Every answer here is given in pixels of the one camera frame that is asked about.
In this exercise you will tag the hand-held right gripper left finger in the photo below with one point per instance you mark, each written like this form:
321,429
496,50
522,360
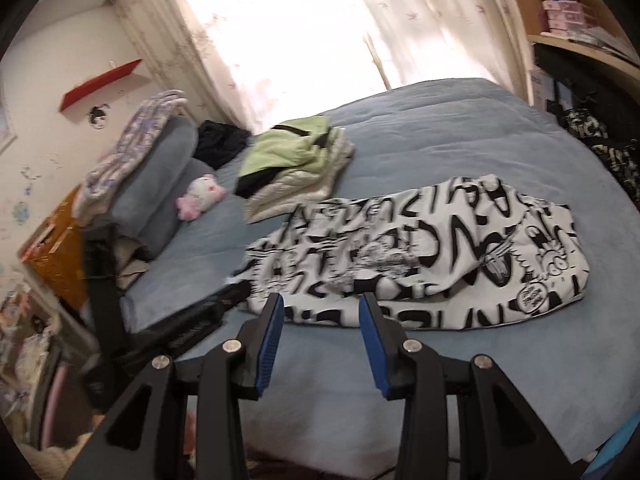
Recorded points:
267,345

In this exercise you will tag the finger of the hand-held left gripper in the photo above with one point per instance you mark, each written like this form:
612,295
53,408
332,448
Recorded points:
200,317

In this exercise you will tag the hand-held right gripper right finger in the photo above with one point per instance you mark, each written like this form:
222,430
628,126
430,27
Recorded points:
372,350

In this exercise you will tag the black and white printed garment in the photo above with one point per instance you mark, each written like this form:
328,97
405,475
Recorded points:
425,260

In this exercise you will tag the stack of folded clothes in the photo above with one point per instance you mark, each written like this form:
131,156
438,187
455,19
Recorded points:
300,190

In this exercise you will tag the beige cloth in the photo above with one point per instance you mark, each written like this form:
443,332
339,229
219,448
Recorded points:
131,257

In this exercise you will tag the pile of pale clutter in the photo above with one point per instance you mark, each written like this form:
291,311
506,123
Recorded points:
25,340

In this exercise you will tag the grey pillow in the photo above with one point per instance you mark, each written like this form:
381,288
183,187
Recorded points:
170,145
165,210

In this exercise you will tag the pink and white plush toy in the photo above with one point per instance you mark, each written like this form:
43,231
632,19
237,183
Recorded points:
200,195

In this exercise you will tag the purple and white patterned blanket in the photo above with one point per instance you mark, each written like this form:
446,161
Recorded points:
135,145

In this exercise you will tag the black cloth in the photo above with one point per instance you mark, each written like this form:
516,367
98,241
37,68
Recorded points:
220,142

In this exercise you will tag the folded green and black jacket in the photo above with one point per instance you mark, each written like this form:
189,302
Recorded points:
295,150

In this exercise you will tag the blue bed blanket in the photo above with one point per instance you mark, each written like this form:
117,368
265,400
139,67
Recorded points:
450,135

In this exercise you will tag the white floral curtain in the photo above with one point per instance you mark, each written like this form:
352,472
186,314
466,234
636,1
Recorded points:
300,35

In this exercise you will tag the black printed hanging clothing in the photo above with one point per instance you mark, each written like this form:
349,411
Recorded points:
600,135

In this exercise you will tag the wooden shelf unit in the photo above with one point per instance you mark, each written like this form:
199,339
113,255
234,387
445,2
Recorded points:
575,45

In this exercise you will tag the pink storage boxes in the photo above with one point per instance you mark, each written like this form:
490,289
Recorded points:
565,15

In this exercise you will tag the red wall shelf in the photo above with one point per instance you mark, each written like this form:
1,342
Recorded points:
100,85

